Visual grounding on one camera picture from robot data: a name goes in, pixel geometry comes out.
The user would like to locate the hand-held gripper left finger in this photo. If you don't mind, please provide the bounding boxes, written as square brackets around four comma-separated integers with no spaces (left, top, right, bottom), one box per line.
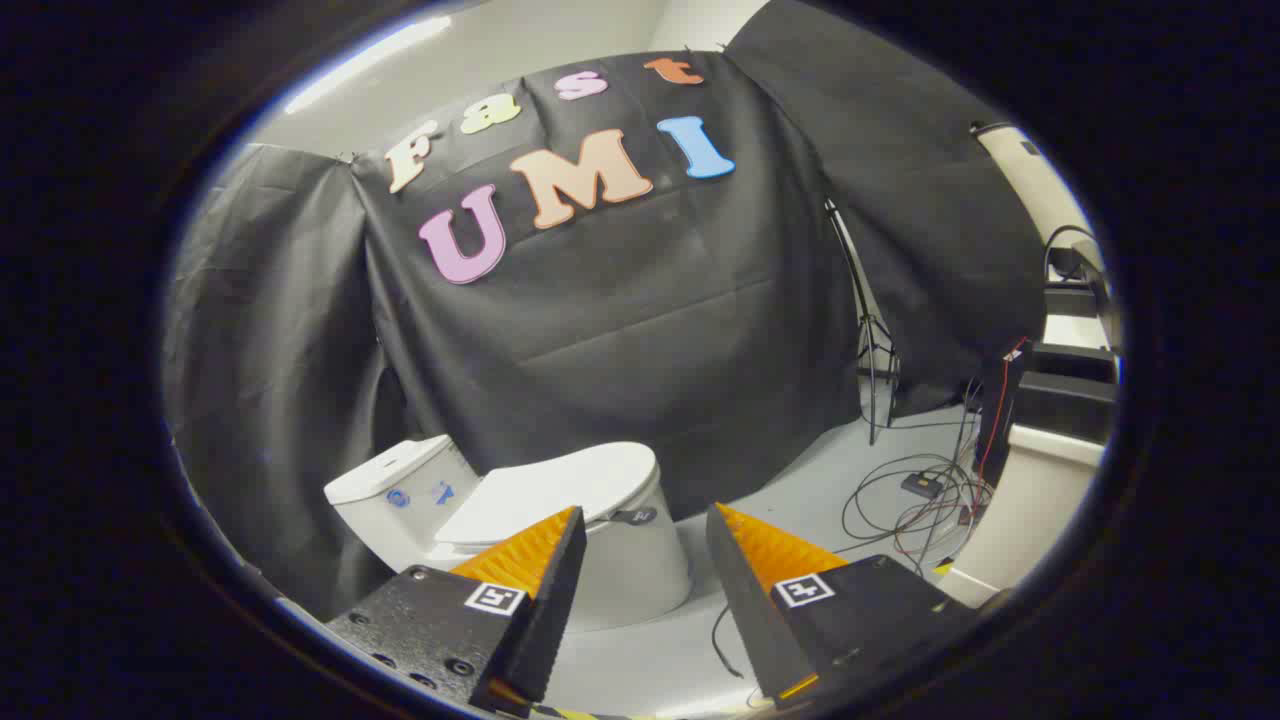
[325,505,589,719]

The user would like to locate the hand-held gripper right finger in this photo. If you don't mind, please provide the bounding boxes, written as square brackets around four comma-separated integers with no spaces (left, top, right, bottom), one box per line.
[705,502,986,713]

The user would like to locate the white toilet lid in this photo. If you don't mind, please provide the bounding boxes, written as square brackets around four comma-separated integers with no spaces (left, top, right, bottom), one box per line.
[433,442,659,549]

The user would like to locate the white toilet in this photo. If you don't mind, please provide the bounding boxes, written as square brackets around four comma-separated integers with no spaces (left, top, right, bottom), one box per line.
[323,435,693,633]

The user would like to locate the white cabinet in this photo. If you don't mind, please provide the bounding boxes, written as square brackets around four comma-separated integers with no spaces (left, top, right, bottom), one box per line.
[935,425,1106,609]

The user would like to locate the black tripod stand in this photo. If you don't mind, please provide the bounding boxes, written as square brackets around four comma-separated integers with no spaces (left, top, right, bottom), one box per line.
[823,197,901,446]

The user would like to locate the black backdrop cloth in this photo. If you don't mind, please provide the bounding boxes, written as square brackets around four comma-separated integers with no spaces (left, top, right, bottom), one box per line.
[165,0,1046,621]

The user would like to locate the black equipment case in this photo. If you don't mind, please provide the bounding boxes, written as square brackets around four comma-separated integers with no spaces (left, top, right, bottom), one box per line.
[1015,372,1117,446]
[1030,342,1119,383]

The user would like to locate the white pillar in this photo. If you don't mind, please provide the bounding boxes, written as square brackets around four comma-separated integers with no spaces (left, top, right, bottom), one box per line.
[972,122,1093,251]

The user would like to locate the black looped cable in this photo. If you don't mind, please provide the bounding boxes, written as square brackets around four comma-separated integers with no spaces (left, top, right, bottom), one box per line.
[840,455,966,549]

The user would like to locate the red cable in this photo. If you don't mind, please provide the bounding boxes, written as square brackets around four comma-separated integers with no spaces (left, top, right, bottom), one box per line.
[895,338,1029,561]

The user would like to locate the black curved cable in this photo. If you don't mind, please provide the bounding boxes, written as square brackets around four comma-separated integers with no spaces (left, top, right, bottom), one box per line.
[1043,225,1101,283]

